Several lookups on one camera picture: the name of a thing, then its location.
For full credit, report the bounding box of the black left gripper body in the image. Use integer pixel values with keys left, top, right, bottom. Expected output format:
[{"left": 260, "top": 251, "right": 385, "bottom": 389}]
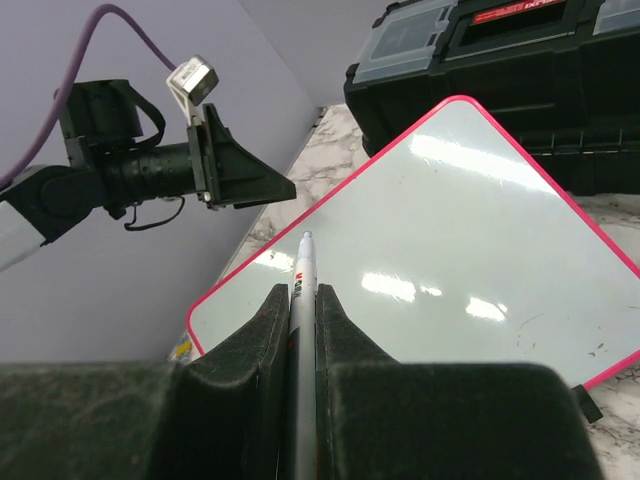
[{"left": 187, "top": 123, "right": 215, "bottom": 210}]

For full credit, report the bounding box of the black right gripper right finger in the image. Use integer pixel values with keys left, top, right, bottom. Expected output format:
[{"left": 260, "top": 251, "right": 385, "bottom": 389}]
[{"left": 316, "top": 285, "right": 603, "bottom": 479}]

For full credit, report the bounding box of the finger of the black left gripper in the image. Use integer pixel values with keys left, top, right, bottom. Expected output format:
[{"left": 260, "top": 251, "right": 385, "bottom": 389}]
[{"left": 203, "top": 103, "right": 296, "bottom": 209}]

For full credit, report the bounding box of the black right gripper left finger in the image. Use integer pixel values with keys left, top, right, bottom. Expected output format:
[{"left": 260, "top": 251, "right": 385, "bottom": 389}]
[{"left": 1, "top": 284, "right": 289, "bottom": 479}]

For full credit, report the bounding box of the blue white marker pen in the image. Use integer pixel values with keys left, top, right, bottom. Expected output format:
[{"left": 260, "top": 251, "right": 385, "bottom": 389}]
[{"left": 283, "top": 231, "right": 317, "bottom": 479}]

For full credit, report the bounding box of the pink-framed whiteboard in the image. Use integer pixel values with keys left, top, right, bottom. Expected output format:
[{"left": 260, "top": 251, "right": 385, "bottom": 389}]
[{"left": 187, "top": 96, "right": 639, "bottom": 388}]

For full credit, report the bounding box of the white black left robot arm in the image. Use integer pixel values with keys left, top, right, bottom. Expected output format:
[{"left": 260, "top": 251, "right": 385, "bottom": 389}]
[{"left": 1, "top": 80, "right": 296, "bottom": 269}]

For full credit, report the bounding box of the yellow grey small connector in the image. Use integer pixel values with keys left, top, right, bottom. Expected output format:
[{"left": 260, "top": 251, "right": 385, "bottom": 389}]
[{"left": 166, "top": 333, "right": 195, "bottom": 364}]

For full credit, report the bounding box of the black plastic toolbox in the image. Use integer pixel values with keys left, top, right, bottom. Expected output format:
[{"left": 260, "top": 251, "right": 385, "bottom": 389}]
[{"left": 343, "top": 0, "right": 639, "bottom": 196}]

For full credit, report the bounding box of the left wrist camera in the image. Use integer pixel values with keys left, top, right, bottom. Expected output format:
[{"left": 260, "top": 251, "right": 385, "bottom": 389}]
[{"left": 166, "top": 55, "right": 219, "bottom": 127}]

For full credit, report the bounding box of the aluminium frame rail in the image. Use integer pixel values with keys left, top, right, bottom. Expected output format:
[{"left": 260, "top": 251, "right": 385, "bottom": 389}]
[{"left": 215, "top": 106, "right": 328, "bottom": 283}]

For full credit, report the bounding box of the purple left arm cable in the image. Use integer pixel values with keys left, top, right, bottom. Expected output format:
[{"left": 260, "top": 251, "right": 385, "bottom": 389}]
[{"left": 0, "top": 3, "right": 179, "bottom": 189}]

